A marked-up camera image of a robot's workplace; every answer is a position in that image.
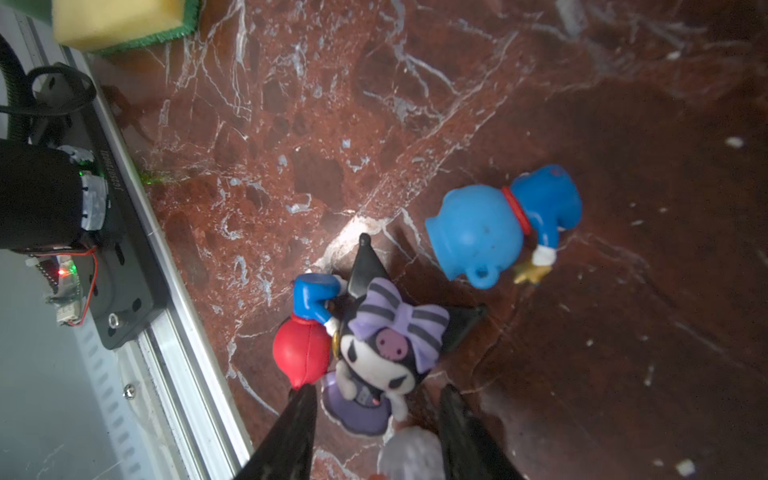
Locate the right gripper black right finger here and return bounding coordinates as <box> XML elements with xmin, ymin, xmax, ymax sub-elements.
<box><xmin>438</xmin><ymin>385</ymin><xmax>524</xmax><ymax>480</ymax></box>

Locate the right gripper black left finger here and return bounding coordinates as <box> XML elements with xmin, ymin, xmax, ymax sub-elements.
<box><xmin>235</xmin><ymin>385</ymin><xmax>318</xmax><ymax>480</ymax></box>

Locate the black white red figurine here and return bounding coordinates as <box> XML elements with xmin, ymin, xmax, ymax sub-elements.
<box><xmin>322</xmin><ymin>233</ymin><xmax>487</xmax><ymax>437</ymax></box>

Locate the pink white small figurine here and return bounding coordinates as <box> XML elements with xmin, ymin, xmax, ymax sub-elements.
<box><xmin>376</xmin><ymin>422</ymin><xmax>446</xmax><ymax>480</ymax></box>

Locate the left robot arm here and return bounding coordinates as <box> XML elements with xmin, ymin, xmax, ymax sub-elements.
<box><xmin>1</xmin><ymin>39</ymin><xmax>108</xmax><ymax>257</ymax></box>

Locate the red capped blue figurine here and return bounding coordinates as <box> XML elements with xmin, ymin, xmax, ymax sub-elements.
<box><xmin>272</xmin><ymin>273</ymin><xmax>347</xmax><ymax>391</ymax></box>

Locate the blue-capped small figurine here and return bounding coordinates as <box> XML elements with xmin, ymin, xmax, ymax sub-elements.
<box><xmin>425</xmin><ymin>165</ymin><xmax>583</xmax><ymax>290</ymax></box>

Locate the green circuit board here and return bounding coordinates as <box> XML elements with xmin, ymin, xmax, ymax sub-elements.
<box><xmin>26</xmin><ymin>247</ymin><xmax>99</xmax><ymax>327</ymax></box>

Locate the yellow sponge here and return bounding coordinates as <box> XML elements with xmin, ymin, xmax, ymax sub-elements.
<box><xmin>51</xmin><ymin>0</ymin><xmax>200</xmax><ymax>55</ymax></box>

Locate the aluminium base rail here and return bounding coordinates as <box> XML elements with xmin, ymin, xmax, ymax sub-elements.
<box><xmin>0</xmin><ymin>11</ymin><xmax>256</xmax><ymax>480</ymax></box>

